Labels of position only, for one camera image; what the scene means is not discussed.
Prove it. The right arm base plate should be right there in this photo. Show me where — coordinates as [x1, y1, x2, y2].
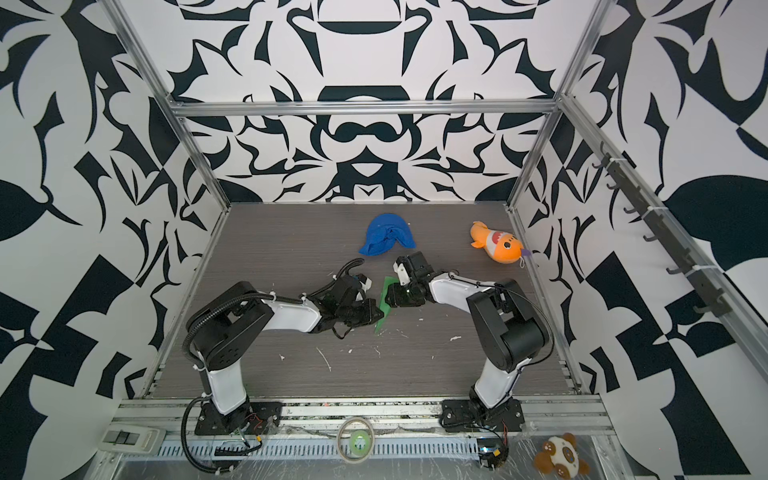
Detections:
[438, 398, 525, 433]

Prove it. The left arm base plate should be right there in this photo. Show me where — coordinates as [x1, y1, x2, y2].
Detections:
[194, 401, 284, 436]

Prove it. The orange fish plush toy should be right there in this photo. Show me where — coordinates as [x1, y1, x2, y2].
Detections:
[470, 221, 531, 265]

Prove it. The black hook rail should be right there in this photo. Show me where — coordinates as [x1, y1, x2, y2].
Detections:
[594, 152, 735, 318]

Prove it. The white tape roll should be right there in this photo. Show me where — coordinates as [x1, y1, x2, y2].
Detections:
[335, 416, 376, 464]

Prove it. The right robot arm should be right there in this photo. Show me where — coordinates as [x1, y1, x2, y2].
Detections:
[382, 252, 550, 410]

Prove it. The green square paper sheet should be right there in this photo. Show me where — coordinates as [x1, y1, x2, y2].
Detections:
[375, 276, 399, 335]

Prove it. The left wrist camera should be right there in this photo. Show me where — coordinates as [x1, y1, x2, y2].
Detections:
[354, 274, 372, 292]

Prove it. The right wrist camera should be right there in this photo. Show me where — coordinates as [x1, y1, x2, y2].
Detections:
[393, 260, 411, 286]

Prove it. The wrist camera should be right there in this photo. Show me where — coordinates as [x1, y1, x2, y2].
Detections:
[354, 274, 372, 292]
[393, 260, 411, 286]

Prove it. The black base cable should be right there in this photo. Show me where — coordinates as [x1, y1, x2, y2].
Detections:
[179, 395, 265, 475]

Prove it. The brown white plush toy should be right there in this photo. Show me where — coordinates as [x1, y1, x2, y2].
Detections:
[533, 432, 590, 479]

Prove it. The aluminium front rail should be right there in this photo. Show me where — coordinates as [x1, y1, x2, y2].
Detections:
[110, 395, 614, 439]

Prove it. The blue crumpled cloth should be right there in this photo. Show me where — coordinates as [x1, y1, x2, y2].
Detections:
[359, 213, 416, 256]

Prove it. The white power strip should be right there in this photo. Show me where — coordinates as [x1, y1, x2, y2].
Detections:
[99, 423, 166, 456]

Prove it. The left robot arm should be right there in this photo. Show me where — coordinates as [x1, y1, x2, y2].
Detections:
[182, 274, 384, 416]

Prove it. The small black electronics box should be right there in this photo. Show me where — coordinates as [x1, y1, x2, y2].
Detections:
[477, 438, 509, 470]

